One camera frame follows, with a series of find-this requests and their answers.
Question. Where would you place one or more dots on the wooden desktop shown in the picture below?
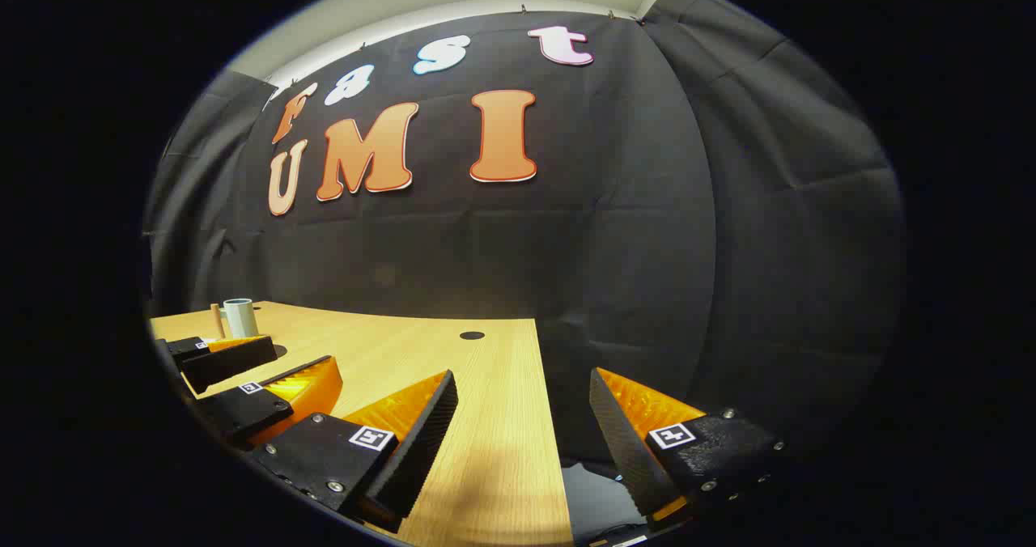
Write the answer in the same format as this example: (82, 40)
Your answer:
(486, 450)

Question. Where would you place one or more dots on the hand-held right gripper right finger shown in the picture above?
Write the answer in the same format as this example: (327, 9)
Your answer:
(619, 434)

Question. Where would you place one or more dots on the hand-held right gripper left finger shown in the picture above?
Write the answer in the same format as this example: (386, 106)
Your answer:
(421, 442)

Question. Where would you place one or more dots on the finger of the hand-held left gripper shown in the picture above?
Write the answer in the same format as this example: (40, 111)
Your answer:
(231, 361)
(243, 409)

